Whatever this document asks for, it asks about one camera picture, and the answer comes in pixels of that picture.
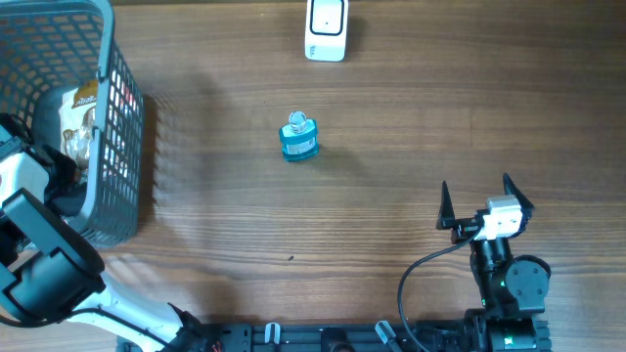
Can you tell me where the white barcode scanner box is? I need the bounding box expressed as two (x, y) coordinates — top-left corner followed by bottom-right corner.
(304, 0), (349, 62)

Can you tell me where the camera black cable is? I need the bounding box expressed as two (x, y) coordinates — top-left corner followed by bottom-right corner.
(0, 305), (172, 348)
(396, 229), (483, 352)

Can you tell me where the grey plastic mesh basket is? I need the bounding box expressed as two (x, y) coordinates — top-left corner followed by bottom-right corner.
(1, 0), (145, 247)

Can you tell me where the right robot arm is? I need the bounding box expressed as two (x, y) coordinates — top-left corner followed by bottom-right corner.
(436, 174), (552, 351)

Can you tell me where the right camera black cable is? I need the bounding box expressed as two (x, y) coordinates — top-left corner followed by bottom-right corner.
(396, 229), (483, 352)

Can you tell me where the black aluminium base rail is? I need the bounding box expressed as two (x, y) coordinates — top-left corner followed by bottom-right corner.
(115, 320), (554, 352)

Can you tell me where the left camera black cable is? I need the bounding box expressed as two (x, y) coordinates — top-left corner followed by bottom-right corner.
(0, 305), (172, 348)

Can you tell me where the white brown snack pouch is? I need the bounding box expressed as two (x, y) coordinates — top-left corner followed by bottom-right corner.
(59, 79), (98, 169)

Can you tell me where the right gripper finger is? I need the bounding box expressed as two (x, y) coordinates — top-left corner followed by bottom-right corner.
(437, 181), (456, 223)
(503, 173), (535, 213)

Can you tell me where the blue mouthwash bottle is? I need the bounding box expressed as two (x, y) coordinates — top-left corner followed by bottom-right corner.
(279, 111), (320, 162)

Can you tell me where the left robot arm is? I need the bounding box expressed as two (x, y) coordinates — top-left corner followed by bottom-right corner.
(1, 113), (207, 351)

